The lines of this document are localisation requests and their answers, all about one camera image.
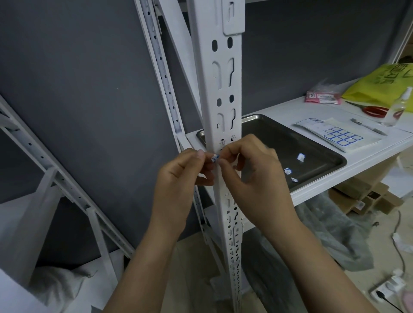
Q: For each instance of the pink packet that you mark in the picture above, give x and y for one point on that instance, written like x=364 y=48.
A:
x=322 y=98

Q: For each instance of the grey pen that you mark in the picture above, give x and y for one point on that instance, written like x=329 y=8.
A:
x=368 y=125

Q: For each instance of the sheet of blue-bordered labels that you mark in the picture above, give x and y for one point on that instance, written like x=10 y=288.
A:
x=309 y=124

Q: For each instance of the white paper pad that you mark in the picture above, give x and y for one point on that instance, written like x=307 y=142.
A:
x=347 y=122

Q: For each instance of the white paper sheet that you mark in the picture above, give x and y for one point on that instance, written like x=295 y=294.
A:
x=401 y=180

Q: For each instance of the white power strip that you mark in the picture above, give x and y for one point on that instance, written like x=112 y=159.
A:
x=392 y=285

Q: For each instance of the white metal shelving rack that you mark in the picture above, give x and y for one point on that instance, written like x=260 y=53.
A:
x=284 y=108

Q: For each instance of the steel tray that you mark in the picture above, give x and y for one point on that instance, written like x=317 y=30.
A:
x=290 y=138

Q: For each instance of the white perforated shelf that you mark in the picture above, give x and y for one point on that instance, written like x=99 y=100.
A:
x=208 y=93

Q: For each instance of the person's right forearm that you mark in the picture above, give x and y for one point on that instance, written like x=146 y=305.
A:
x=322 y=277

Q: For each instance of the torn blue-edged label piece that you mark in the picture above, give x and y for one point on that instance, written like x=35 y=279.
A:
x=215 y=158

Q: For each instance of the white torn paper strip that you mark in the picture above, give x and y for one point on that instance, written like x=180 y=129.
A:
x=403 y=242

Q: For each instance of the brown cardboard box piece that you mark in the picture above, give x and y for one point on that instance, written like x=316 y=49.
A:
x=355 y=190

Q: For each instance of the person's left forearm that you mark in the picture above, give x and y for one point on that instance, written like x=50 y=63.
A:
x=142 y=277

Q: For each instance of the person's left hand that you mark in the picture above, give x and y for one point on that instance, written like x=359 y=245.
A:
x=174 y=193

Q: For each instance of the yellow-green plastic bag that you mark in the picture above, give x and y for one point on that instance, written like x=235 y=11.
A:
x=377 y=87

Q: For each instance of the clear spray bottle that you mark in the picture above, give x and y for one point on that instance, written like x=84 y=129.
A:
x=395 y=111

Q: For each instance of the red scissors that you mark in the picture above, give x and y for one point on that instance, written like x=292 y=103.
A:
x=376 y=110

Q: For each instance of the person's right hand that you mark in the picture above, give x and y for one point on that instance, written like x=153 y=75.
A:
x=264 y=187

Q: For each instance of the person's grey clothing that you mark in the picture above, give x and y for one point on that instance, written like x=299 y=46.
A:
x=332 y=232

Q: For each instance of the white-grey cloth bundle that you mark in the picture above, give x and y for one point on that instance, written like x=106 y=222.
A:
x=58 y=283

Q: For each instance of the pink round disc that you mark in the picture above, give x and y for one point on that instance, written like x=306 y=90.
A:
x=408 y=300

